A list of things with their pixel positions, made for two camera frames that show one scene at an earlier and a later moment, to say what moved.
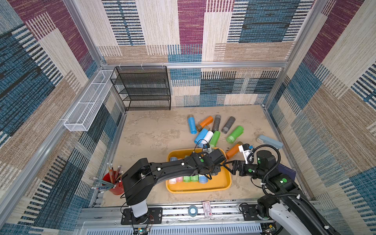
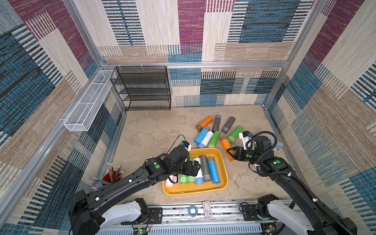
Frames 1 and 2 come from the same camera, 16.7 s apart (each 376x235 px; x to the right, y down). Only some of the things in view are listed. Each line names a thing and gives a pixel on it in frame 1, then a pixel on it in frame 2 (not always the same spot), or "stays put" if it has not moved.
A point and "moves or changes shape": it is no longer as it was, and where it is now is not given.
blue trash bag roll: [191, 121] moves or changes shape
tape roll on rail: [193, 210] stays put
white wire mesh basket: [82, 115] stays put
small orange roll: [234, 151] moves or changes shape
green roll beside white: [215, 138] stays put
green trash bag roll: [186, 178] moves or changes shape
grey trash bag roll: [216, 123] stays put
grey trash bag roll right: [228, 125] stays put
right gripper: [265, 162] → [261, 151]
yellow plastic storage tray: [220, 182] stays put
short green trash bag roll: [194, 178] moves or changes shape
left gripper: [218, 170] → [189, 168]
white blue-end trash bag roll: [206, 139] stays put
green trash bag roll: [237, 132] stays put
